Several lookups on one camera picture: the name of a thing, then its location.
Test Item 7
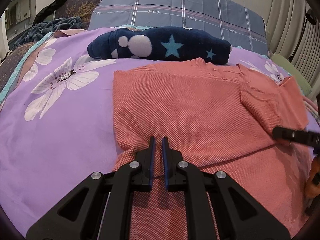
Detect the beige curtain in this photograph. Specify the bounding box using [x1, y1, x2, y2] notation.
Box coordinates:
[262, 0, 320, 105]

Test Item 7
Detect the stack of folded clothes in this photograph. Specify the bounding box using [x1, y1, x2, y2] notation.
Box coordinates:
[301, 95, 320, 122]

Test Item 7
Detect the person's right hand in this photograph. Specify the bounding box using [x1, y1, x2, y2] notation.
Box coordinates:
[305, 154, 320, 215]

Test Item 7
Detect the green cushion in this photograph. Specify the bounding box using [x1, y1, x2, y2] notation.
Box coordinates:
[271, 53, 313, 97]

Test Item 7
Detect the navy star-print folded garment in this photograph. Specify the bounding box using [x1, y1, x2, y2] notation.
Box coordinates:
[87, 26, 232, 65]

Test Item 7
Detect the black garment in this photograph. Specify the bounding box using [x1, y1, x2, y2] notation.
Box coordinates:
[32, 0, 73, 27]

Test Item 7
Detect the black floor lamp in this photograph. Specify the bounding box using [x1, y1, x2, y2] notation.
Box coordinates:
[289, 9, 317, 61]

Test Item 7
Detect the dark floral pillow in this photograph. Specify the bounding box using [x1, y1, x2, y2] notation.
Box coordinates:
[54, 0, 104, 30]

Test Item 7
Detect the grey plaid pillow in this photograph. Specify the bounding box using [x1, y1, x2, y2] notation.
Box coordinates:
[88, 0, 269, 57]

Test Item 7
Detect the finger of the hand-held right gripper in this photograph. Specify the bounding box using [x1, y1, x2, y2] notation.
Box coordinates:
[272, 126, 320, 148]

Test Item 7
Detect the pink knit sweater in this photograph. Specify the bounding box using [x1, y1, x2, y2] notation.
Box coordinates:
[112, 57, 316, 240]

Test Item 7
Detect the dark blue fleece blanket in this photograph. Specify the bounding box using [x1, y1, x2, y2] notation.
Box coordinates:
[16, 17, 83, 46]

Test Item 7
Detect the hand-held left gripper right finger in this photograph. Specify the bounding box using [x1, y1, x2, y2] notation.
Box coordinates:
[162, 137, 292, 240]

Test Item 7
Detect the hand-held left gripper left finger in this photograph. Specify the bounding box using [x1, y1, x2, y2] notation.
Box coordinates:
[26, 137, 157, 240]

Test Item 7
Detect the wall mirror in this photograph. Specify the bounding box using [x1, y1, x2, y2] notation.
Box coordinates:
[4, 0, 38, 41]

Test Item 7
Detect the dark floral quilt teal trim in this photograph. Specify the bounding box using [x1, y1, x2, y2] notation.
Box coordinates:
[0, 31, 58, 105]

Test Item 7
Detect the purple floral bedsheet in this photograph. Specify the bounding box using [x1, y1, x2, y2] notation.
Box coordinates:
[0, 25, 320, 240]

